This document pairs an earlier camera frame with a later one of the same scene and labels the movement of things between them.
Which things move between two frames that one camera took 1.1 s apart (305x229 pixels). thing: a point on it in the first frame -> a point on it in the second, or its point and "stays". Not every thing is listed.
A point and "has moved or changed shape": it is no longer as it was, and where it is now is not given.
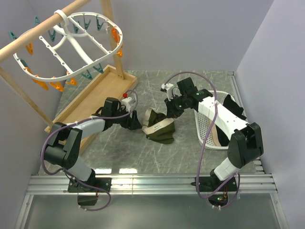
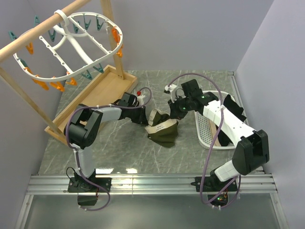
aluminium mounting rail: (58, 184) stays
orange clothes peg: (29, 70) stays
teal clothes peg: (88, 76) stays
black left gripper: (132, 123) -> (142, 119)
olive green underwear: (157, 127) has moved or changed shape
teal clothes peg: (36, 20) stays
